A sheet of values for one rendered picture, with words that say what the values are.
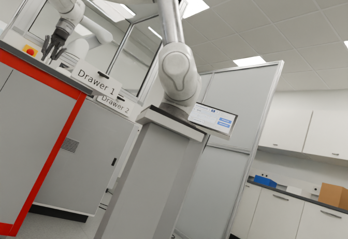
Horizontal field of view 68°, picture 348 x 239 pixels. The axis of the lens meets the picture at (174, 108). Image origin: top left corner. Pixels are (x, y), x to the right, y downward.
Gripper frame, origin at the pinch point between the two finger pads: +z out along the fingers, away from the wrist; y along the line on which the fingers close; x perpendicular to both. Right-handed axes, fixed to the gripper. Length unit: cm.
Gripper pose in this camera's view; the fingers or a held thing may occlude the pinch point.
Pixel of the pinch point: (45, 62)
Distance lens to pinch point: 159.2
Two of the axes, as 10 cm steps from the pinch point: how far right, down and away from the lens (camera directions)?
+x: -7.9, -1.7, 5.9
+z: -3.7, 9.0, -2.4
